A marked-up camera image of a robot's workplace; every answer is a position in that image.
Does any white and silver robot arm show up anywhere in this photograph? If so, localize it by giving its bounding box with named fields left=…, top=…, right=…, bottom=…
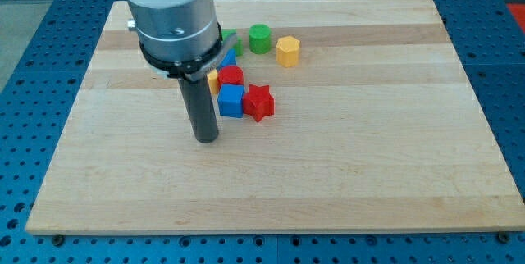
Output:
left=127, top=0, right=237, bottom=81

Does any red star block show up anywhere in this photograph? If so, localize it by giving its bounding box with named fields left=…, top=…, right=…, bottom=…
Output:
left=242, top=84, right=275, bottom=122

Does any yellow heart block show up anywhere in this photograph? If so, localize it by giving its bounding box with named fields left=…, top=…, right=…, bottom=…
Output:
left=207, top=69, right=220, bottom=95

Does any green star block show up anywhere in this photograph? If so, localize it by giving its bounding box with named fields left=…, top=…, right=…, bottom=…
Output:
left=221, top=29, right=243, bottom=57

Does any blue cube block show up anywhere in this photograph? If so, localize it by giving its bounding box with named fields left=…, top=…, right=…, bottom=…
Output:
left=217, top=84, right=244, bottom=118

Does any red cylinder block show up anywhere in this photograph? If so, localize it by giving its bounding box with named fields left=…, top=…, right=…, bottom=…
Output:
left=217, top=65, right=244, bottom=88

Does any blue block behind rod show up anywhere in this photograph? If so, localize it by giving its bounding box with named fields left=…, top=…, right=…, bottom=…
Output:
left=219, top=49, right=237, bottom=69

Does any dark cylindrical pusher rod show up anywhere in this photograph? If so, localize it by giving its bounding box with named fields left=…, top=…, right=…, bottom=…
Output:
left=178, top=78, right=219, bottom=143

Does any yellow hexagon block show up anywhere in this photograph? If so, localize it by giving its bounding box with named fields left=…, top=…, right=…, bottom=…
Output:
left=276, top=36, right=300, bottom=67

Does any green cylinder block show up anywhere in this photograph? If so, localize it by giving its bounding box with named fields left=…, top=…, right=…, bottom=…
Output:
left=249, top=24, right=272, bottom=54

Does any wooden board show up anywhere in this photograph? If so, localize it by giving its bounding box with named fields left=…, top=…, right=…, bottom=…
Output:
left=25, top=0, right=524, bottom=235

